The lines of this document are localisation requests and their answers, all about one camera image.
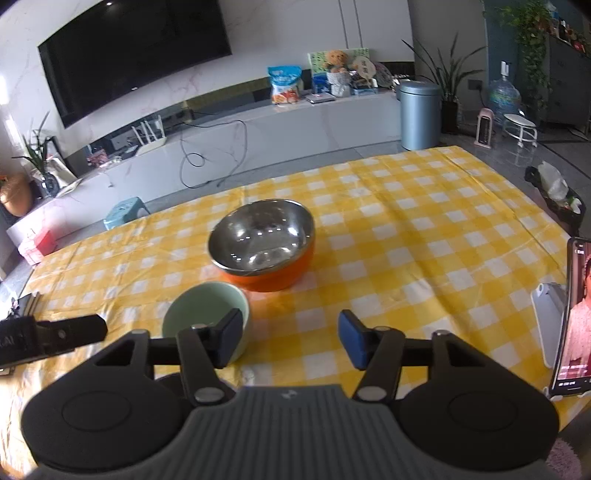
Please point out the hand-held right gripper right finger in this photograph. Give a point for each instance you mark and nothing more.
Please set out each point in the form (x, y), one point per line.
(351, 339)

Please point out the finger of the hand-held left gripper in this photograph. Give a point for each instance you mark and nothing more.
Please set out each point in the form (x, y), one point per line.
(69, 334)

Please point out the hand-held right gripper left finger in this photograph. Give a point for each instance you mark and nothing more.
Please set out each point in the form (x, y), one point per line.
(231, 334)

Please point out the green ceramic bowl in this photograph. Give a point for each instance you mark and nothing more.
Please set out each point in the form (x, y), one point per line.
(203, 304)

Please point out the orange steel bowl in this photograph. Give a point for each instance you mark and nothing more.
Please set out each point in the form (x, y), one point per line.
(261, 244)

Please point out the red box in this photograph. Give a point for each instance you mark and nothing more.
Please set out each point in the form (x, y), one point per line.
(39, 247)

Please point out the yellow checked tablecloth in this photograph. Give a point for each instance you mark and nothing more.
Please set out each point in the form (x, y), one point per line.
(415, 230)

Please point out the light blue plastic stool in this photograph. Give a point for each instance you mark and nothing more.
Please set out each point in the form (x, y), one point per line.
(125, 212)

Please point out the bronze vase with dried flowers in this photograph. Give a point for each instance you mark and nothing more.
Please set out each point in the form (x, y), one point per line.
(16, 196)

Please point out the green plant in glass vase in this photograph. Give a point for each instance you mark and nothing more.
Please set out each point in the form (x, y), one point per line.
(41, 152)

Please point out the white phone stand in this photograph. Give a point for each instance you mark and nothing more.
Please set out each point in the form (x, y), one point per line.
(549, 323)

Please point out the white router with antennas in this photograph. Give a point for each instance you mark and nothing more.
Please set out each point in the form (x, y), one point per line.
(150, 144)

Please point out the white marble television cabinet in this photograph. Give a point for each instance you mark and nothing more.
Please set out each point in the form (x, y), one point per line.
(300, 129)

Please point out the smartphone with lit screen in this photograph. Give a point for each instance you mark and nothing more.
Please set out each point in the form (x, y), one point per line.
(577, 323)

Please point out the blue-grey metal trash can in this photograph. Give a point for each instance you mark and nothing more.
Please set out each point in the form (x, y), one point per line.
(419, 117)

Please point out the flat grey tablet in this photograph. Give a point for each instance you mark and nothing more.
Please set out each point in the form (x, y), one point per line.
(319, 98)

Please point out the pink fluffy rug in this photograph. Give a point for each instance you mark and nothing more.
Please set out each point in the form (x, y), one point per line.
(563, 459)

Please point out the black waste bin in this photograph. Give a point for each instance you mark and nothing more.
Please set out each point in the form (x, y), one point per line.
(561, 207)

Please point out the pink small heater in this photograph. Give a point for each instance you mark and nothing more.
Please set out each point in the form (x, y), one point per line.
(485, 129)

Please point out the blue and orange snack bag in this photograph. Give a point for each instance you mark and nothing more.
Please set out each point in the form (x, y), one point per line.
(285, 85)

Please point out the teddy bear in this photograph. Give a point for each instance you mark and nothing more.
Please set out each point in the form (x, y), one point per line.
(337, 74)

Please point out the round paper hand fan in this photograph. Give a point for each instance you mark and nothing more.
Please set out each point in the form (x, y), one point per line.
(362, 67)

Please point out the white round stand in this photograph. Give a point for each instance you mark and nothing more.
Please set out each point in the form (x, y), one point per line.
(519, 121)

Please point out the tall potted leafy plant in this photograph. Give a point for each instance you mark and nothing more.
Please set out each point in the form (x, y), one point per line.
(445, 78)

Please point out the green painting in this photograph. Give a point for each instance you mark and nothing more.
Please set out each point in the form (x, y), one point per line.
(316, 60)

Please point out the large blue water bottle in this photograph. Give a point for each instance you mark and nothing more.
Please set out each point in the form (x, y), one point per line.
(504, 99)

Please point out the black flat television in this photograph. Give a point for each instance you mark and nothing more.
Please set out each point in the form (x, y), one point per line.
(134, 55)

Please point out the grey tall cabinet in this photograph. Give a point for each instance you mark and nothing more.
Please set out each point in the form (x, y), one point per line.
(570, 78)

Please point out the hanging green vine plant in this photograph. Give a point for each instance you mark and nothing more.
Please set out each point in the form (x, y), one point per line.
(531, 37)

